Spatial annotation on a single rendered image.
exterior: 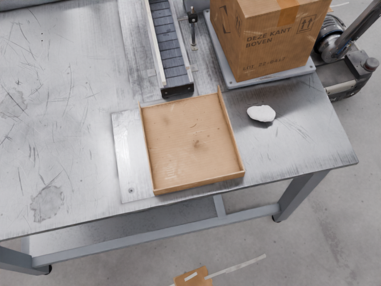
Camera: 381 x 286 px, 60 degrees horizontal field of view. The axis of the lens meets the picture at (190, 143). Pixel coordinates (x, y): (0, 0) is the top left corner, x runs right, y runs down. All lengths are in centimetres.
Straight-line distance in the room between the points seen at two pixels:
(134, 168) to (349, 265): 124
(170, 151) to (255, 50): 38
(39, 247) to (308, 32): 139
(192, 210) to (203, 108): 64
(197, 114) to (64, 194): 46
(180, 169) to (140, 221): 65
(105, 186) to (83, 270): 90
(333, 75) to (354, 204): 70
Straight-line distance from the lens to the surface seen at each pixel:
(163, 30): 121
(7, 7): 156
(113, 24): 134
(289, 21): 97
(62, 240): 165
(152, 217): 157
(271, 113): 103
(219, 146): 99
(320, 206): 189
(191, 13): 112
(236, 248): 175
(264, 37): 98
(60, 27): 140
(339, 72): 203
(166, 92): 107
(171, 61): 112
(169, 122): 103
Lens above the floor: 172
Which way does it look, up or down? 63 degrees down
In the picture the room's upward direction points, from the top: 5 degrees counter-clockwise
